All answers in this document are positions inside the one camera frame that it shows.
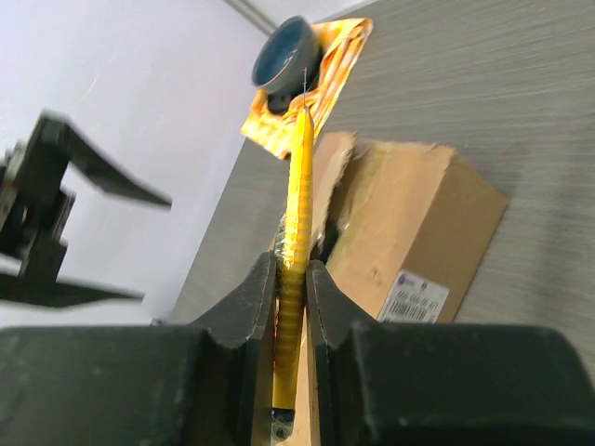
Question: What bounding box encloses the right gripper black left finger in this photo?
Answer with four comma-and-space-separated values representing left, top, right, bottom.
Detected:
1, 253, 276, 445

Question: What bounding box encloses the yellow utility knife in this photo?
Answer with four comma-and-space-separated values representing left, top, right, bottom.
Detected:
270, 107, 317, 442

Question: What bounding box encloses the brown cardboard express box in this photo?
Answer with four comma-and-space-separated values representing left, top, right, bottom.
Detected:
253, 131, 510, 446

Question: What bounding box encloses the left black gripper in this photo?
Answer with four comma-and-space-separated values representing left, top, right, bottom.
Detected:
1, 111, 172, 308

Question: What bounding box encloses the orange checkered cloth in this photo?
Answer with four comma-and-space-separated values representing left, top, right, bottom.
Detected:
241, 18, 374, 160

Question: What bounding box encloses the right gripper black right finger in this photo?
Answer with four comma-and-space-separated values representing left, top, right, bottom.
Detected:
306, 261, 594, 445

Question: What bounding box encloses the black round coaster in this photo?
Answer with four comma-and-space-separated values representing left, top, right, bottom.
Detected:
268, 47, 324, 115

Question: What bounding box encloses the blue ceramic bowl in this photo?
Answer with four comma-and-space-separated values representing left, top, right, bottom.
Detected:
252, 16, 323, 96

